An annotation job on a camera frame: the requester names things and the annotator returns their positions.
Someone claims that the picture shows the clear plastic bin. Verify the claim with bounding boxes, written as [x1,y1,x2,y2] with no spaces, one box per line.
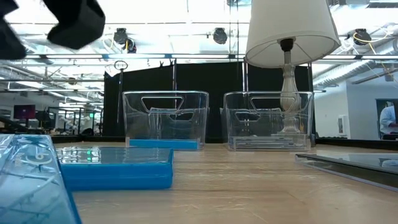
[122,90,210,151]
[222,90,315,152]

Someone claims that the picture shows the white wall box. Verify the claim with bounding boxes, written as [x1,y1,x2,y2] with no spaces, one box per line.
[337,114,349,136]

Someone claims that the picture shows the person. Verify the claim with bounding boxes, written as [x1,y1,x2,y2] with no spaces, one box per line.
[379,101,398,140]

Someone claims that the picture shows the ring-topped black stand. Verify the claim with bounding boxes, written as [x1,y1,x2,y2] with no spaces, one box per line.
[113,60,129,124]

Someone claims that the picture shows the dark monitor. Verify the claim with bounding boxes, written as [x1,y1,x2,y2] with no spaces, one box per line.
[12,104,36,121]

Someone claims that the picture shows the black workstation frame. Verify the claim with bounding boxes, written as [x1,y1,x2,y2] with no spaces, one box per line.
[46,106,104,136]

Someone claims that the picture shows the white shade table lamp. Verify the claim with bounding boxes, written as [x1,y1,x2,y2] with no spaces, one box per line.
[244,0,342,135]

